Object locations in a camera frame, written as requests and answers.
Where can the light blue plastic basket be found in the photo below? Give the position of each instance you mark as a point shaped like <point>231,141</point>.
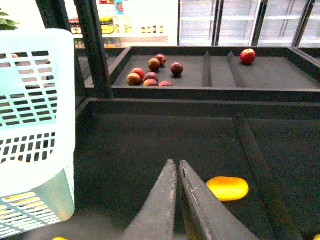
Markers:
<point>37,129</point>

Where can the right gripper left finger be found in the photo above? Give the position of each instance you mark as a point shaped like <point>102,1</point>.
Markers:
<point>156,219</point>

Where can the white shelf with bottles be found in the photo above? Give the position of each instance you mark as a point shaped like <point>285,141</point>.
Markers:
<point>126,23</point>

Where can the red apple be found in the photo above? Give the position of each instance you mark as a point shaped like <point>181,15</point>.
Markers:
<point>248,56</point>

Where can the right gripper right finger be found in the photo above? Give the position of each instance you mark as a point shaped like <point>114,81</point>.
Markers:
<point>205,216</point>

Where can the black produce shelf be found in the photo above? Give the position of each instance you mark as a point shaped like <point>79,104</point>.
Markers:
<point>258,122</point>

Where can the dark red passion fruit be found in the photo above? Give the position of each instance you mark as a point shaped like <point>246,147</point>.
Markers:
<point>176,68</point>

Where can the yellow mango on shelf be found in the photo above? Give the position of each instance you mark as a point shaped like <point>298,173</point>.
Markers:
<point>227,188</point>

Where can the green potted plant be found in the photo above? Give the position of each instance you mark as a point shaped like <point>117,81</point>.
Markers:
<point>7,24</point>

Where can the glass door refrigerator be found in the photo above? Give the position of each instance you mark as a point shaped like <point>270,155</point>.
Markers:
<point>249,23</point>

